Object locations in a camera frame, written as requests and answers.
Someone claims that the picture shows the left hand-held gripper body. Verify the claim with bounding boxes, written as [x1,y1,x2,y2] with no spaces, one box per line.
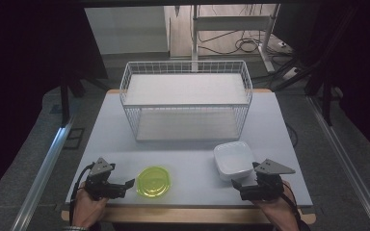
[84,157,127,202]

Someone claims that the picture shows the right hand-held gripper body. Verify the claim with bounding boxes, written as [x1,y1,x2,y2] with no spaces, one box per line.
[239,158,297,202]

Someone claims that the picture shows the white square bowl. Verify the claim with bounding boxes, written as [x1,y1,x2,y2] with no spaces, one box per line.
[213,141,258,183]

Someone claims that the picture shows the yellow-green translucent plate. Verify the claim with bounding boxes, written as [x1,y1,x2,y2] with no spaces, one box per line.
[136,165,172,198]

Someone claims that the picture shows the white wire shelf rack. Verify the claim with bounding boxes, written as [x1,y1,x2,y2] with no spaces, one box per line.
[119,60,254,142]

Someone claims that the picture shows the person's right hand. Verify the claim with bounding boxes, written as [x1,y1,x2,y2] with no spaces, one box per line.
[253,180,300,227]

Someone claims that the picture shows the person's left hand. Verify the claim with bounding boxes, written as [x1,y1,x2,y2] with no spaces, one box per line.
[71,182,110,229]

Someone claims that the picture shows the dark floor plate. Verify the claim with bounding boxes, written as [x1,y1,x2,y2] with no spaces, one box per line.
[62,127,86,150]

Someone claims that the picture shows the black metal stand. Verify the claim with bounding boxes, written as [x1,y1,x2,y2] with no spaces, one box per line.
[58,72,111,127]
[271,5,358,127]

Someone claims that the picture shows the white power strip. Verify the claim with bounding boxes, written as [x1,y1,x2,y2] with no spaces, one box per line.
[281,66,301,82]

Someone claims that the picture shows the grey partition panel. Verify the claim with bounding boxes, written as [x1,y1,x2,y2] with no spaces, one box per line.
[84,6,170,56]

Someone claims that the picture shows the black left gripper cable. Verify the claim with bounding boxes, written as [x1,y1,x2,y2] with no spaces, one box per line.
[68,162,96,226]

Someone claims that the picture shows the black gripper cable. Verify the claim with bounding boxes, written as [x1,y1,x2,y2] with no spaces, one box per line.
[280,182,304,223]
[68,162,96,226]

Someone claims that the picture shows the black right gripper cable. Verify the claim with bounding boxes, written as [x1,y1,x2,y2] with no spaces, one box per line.
[280,182,304,223]

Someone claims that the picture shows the aluminium floor rail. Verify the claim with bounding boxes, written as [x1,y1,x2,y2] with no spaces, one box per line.
[305,95,370,231]
[11,115,77,231]

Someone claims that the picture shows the black floor cables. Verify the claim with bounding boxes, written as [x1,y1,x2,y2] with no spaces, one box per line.
[196,29,292,56]

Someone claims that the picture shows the white metal desk frame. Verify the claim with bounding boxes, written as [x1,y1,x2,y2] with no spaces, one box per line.
[190,3,281,74]

